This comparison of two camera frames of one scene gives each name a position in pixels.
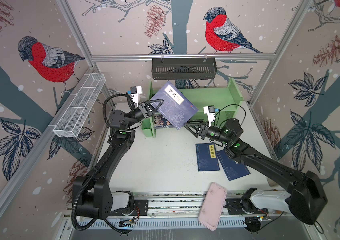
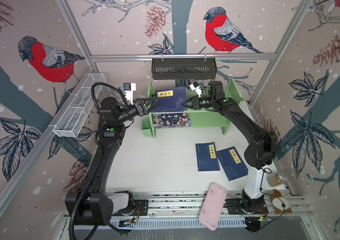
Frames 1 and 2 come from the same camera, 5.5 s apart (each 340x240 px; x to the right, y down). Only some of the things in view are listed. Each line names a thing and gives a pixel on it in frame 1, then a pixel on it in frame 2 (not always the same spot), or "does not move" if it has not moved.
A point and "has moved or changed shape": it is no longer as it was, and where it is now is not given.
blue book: (233, 169) does not move
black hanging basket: (184, 68) does not move
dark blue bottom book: (175, 106) has moved or changed shape
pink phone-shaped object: (212, 207) does not move
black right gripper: (204, 130) -> (197, 103)
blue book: (207, 157) does not move
